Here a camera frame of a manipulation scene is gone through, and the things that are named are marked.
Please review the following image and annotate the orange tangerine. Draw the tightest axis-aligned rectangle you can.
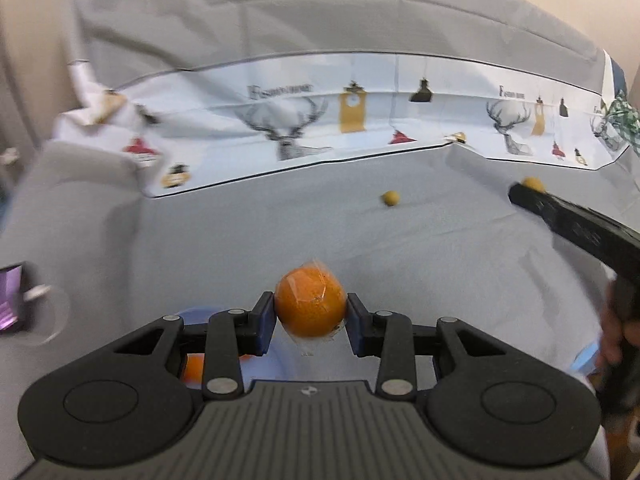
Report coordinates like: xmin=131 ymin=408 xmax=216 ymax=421
xmin=274 ymin=260 xmax=347 ymax=356

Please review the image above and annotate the person hand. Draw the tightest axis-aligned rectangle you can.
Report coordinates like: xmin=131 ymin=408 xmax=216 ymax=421
xmin=597 ymin=281 xmax=623 ymax=368

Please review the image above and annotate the orange tangerine lower plate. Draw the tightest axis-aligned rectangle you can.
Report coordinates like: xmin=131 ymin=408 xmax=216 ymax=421
xmin=181 ymin=353 xmax=204 ymax=388

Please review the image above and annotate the light blue plate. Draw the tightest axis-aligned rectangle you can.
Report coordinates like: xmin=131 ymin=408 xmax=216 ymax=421
xmin=180 ymin=296 xmax=291 ymax=396

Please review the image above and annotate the far right longan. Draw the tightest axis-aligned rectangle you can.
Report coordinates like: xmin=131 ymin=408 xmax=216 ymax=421
xmin=521 ymin=177 xmax=546 ymax=193

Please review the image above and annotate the grey cloth cover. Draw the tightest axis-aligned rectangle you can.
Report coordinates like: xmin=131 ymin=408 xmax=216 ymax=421
xmin=1 ymin=0 xmax=639 ymax=479

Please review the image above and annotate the small longan beside tomato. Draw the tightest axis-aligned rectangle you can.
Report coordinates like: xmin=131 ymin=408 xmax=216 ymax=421
xmin=381 ymin=191 xmax=400 ymax=207

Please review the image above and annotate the printed deer pattern fabric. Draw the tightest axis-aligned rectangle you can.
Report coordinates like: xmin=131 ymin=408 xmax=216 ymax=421
xmin=54 ymin=53 xmax=639 ymax=196

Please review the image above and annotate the black smartphone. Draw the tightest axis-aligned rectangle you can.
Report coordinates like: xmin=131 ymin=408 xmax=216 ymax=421
xmin=0 ymin=263 xmax=27 ymax=334

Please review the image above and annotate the white charging cable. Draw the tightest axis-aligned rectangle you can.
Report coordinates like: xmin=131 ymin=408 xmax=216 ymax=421
xmin=19 ymin=283 xmax=72 ymax=347

